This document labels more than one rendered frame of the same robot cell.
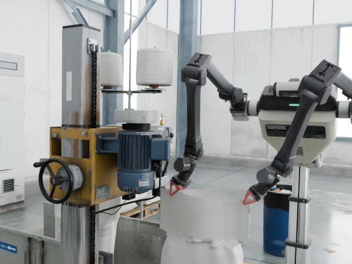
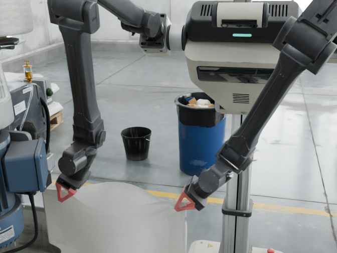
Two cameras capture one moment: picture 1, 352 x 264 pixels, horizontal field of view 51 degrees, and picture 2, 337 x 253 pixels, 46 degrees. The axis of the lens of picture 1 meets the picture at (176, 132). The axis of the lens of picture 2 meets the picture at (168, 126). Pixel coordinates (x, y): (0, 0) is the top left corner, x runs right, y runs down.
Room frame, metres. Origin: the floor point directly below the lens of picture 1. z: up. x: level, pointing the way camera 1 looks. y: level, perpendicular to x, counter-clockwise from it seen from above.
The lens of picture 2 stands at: (0.69, -0.05, 1.64)
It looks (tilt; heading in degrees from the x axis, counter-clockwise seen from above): 21 degrees down; 346
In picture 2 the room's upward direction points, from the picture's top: 1 degrees counter-clockwise
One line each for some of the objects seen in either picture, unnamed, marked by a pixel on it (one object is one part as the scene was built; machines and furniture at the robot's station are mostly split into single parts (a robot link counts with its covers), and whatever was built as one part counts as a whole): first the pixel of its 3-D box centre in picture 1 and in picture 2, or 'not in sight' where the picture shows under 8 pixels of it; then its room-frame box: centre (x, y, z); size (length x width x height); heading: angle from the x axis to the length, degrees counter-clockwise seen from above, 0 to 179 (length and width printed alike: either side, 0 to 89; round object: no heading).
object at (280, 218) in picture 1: (283, 219); (201, 134); (3.82, -1.14, 0.32); 0.51 x 0.48 x 0.65; 151
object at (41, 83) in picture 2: (165, 134); (38, 91); (2.07, 0.06, 1.28); 0.08 x 0.05 x 0.09; 61
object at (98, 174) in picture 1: (95, 161); not in sight; (1.68, 0.36, 1.18); 0.34 x 0.25 x 0.31; 151
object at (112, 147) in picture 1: (114, 143); not in sight; (1.55, 0.26, 1.27); 0.12 x 0.09 x 0.09; 151
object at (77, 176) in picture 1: (68, 177); not in sight; (1.51, 0.43, 1.14); 0.11 x 0.06 x 0.11; 61
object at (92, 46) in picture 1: (94, 46); not in sight; (1.56, 0.35, 1.68); 0.05 x 0.03 x 0.06; 151
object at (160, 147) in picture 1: (161, 151); (28, 169); (1.54, 0.06, 1.25); 0.10 x 0.08 x 0.12; 176
